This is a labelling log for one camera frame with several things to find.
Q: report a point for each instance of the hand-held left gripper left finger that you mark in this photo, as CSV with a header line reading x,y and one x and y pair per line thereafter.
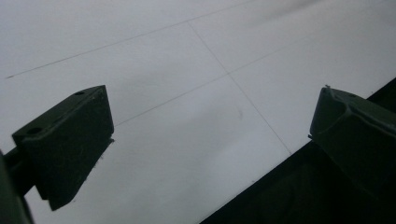
x,y
67,140

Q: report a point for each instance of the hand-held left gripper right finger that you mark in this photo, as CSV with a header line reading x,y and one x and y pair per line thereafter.
x,y
355,137

